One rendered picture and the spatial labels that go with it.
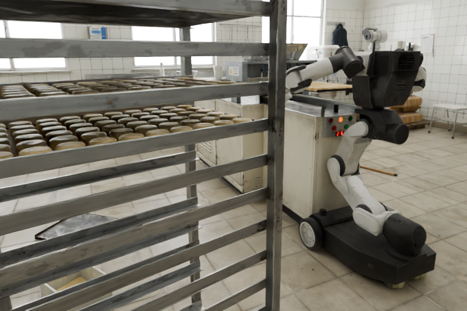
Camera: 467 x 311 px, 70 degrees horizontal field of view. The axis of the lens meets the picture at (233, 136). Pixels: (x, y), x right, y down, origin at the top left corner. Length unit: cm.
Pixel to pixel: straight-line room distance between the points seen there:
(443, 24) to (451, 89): 107
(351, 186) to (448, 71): 457
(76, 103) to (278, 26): 45
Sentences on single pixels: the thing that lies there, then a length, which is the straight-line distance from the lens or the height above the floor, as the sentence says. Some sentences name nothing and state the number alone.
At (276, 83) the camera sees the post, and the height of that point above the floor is 115.
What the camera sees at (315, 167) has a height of 50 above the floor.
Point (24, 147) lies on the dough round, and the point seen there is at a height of 106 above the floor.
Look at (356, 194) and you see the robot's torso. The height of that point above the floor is 39.
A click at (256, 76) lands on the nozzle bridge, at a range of 278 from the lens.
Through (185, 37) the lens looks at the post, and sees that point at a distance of 116.
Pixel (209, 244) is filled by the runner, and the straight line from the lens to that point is 82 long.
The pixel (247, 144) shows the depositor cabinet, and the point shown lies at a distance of 274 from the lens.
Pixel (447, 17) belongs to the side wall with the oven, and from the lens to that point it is 664.
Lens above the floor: 122
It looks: 13 degrees down
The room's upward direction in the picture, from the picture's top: 1 degrees counter-clockwise
